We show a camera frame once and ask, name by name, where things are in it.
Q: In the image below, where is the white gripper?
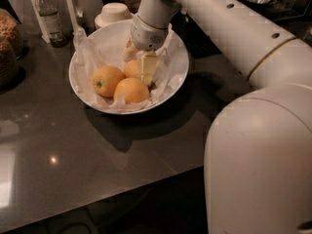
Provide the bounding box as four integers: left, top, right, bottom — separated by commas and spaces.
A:
123, 15, 169, 87

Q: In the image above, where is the orange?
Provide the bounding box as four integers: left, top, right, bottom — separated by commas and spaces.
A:
92, 65, 125, 98
124, 59, 140, 79
113, 78, 149, 103

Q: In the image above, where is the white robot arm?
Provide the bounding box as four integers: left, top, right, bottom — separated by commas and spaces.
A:
131, 0, 312, 234

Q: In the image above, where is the white ceramic bowl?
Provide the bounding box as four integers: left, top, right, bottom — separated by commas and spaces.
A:
68, 19, 190, 116

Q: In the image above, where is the upturned white cup left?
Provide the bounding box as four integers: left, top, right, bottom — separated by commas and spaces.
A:
95, 2, 133, 29

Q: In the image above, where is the white paper liner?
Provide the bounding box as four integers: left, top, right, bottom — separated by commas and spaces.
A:
70, 24, 185, 113

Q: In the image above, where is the clear bottle with black cap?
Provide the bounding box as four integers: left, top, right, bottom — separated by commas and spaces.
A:
35, 0, 68, 48

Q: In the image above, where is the white menu card holder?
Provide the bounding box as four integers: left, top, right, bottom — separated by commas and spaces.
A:
31, 0, 79, 44

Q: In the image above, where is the lower cereal jar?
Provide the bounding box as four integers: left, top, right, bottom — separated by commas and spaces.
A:
0, 37, 19, 89

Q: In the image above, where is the cereal jar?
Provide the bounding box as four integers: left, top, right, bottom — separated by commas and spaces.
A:
0, 37, 19, 89
0, 9, 23, 58

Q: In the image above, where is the upper cereal jar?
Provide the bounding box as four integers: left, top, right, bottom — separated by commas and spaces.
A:
0, 9, 23, 58

